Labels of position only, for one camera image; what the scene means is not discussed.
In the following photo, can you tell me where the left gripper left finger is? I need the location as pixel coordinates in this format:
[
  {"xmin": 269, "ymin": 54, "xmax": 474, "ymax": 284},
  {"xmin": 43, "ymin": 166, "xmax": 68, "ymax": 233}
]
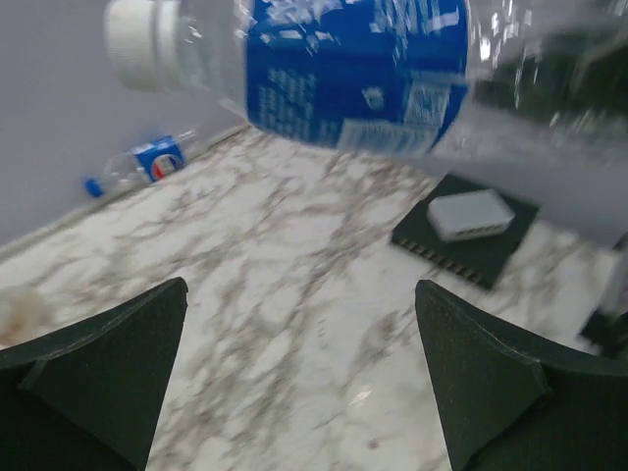
[{"xmin": 1, "ymin": 278, "xmax": 187, "ymax": 471}]

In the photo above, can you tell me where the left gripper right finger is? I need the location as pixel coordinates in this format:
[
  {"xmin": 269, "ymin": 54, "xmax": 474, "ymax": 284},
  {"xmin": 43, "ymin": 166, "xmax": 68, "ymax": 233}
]
[{"xmin": 415, "ymin": 280, "xmax": 627, "ymax": 470}]

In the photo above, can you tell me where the Pepsi bottle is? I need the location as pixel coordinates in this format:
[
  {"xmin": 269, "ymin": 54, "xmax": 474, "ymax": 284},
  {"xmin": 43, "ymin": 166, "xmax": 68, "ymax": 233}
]
[{"xmin": 83, "ymin": 131, "xmax": 202, "ymax": 199}]

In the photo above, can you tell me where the blue label water bottle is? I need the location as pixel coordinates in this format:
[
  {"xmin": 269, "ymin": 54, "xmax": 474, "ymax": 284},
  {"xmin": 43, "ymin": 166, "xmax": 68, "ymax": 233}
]
[{"xmin": 104, "ymin": 1, "xmax": 627, "ymax": 165}]

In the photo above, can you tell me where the grey rectangular box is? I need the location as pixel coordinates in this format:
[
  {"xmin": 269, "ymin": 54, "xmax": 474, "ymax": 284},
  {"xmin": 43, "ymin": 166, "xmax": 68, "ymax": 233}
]
[{"xmin": 426, "ymin": 189, "xmax": 515, "ymax": 242}]

